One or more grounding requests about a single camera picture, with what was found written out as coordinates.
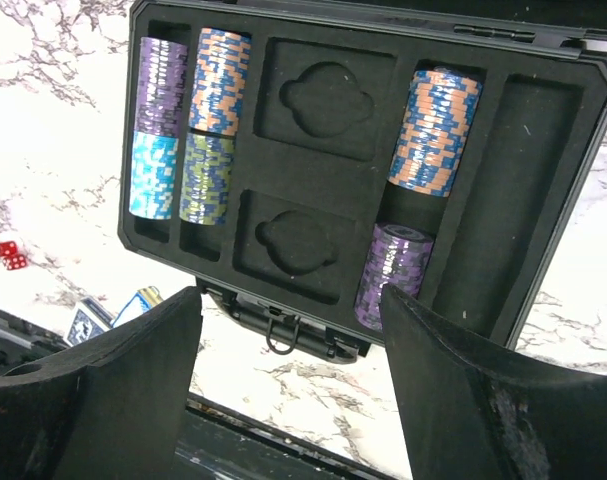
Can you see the ace of spades card deck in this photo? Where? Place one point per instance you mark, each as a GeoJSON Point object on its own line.
{"type": "Point", "coordinates": [142, 301]}

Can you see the light blue chip stack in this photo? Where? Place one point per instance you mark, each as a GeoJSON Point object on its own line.
{"type": "Point", "coordinates": [153, 169]}

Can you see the dark green chip stack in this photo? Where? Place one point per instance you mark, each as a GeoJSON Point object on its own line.
{"type": "Point", "coordinates": [206, 179]}

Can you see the purple chip stack back left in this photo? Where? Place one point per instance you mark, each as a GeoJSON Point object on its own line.
{"type": "Point", "coordinates": [160, 87]}

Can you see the black poker set case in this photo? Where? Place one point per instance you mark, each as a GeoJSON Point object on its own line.
{"type": "Point", "coordinates": [325, 95]}

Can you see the blue tan 10 chip stack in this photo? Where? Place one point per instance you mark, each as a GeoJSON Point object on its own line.
{"type": "Point", "coordinates": [440, 109]}

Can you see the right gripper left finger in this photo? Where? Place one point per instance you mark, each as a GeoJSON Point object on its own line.
{"type": "Point", "coordinates": [108, 408]}

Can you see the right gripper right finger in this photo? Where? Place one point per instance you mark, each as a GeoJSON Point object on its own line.
{"type": "Point", "coordinates": [471, 409]}

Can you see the blue back card deck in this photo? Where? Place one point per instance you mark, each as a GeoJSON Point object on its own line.
{"type": "Point", "coordinates": [89, 319]}

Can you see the purple 500 chip stack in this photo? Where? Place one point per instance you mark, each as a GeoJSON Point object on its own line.
{"type": "Point", "coordinates": [398, 255]}

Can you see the red die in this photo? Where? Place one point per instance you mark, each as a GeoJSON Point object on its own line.
{"type": "Point", "coordinates": [15, 262]}
{"type": "Point", "coordinates": [8, 248]}

